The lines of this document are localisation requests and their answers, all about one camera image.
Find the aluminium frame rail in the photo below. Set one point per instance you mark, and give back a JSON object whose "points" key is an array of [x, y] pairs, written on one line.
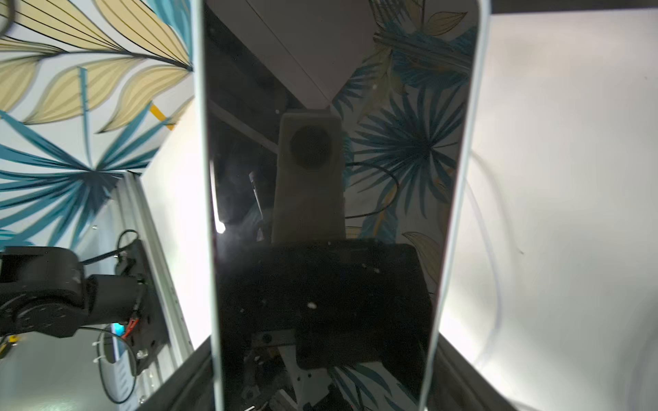
{"points": [[98, 326]]}

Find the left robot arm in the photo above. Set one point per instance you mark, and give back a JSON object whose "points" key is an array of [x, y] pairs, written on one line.
{"points": [[45, 290]]}

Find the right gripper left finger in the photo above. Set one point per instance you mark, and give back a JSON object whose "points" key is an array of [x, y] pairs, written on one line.
{"points": [[190, 388]]}

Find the mint case phone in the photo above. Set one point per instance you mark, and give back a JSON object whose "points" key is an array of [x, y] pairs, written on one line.
{"points": [[337, 138]]}

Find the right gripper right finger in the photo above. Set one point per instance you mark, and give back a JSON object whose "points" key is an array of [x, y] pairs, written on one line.
{"points": [[457, 386]]}

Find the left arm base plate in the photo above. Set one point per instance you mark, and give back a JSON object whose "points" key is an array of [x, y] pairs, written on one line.
{"points": [[148, 332]]}

